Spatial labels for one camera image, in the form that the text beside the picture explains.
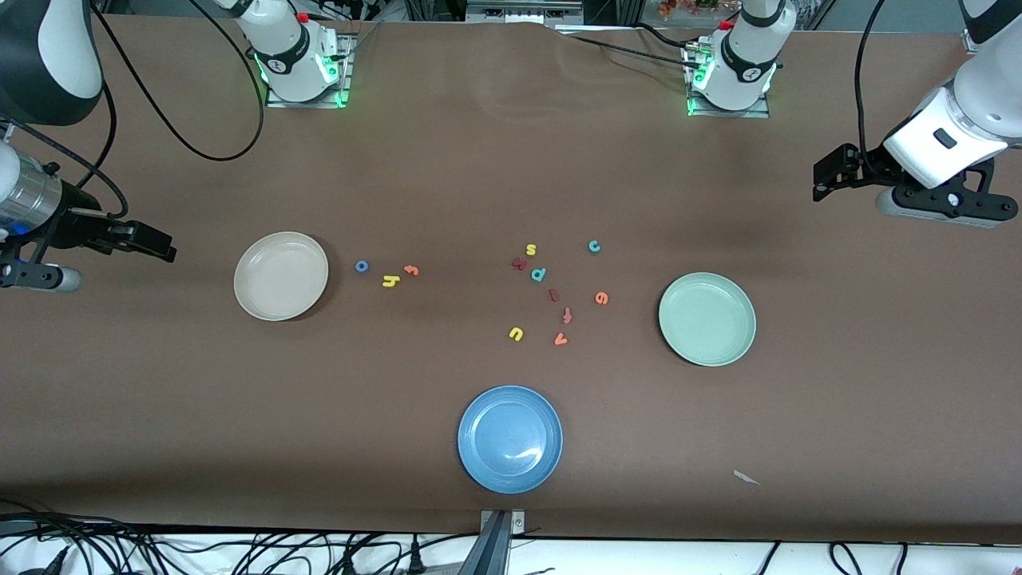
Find blue plate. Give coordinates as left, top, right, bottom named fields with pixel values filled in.
left=458, top=386, right=564, bottom=494

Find grey equipment box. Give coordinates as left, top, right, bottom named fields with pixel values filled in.
left=465, top=0, right=584, bottom=25

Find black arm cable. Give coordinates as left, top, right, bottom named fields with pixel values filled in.
left=854, top=0, right=889, bottom=157
left=76, top=0, right=266, bottom=220

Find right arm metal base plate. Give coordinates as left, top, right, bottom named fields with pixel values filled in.
left=265, top=34, right=354, bottom=109

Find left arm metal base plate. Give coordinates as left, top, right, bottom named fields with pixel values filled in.
left=683, top=40, right=772, bottom=119

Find green plate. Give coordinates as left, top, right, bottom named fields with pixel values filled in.
left=658, top=272, right=758, bottom=367

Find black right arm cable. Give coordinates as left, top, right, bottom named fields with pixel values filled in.
left=76, top=0, right=266, bottom=220

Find orange artificial flowers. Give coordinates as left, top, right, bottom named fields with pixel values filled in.
left=659, top=0, right=739, bottom=18

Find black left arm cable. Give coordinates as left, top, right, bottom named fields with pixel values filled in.
left=854, top=0, right=889, bottom=157

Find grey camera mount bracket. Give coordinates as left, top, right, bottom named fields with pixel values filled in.
left=479, top=509, right=526, bottom=575

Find black table power cable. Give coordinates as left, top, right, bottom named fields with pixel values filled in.
left=559, top=34, right=703, bottom=71
left=631, top=22, right=703, bottom=50

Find brown table cover sheet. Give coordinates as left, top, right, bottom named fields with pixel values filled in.
left=0, top=12, right=1022, bottom=545

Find beige brown plate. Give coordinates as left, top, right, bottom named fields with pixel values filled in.
left=233, top=232, right=330, bottom=322

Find black floor cable bundle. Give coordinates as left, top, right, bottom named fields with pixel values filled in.
left=0, top=499, right=160, bottom=575

